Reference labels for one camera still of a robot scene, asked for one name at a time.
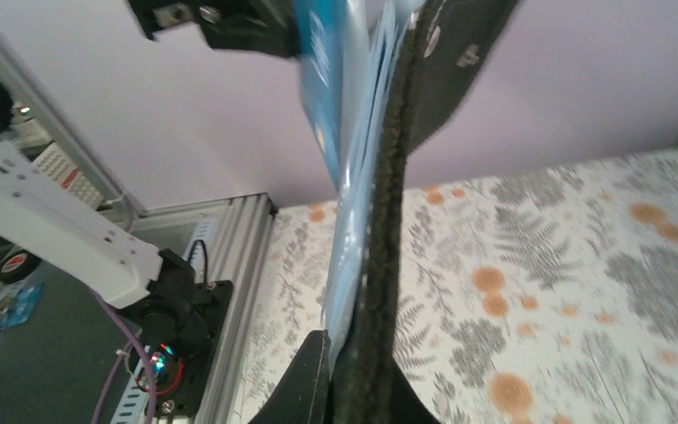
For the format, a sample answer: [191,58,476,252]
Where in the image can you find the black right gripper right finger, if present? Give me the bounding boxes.
[388,358,440,424]

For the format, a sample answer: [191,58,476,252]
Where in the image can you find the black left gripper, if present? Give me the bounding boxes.
[127,0,300,59]

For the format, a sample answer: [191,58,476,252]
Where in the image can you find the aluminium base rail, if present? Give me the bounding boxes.
[132,193,275,423]

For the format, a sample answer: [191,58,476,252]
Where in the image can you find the blue credit card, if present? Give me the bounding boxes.
[295,0,346,187]

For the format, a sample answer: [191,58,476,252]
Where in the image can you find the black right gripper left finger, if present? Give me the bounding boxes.
[250,330,331,424]

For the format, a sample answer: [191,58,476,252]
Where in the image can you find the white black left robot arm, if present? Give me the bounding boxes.
[0,1,275,423]

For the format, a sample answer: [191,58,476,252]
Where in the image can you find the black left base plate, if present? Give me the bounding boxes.
[121,280,234,420]

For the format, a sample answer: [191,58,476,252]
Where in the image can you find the floral table cover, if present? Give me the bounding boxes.
[228,143,678,424]

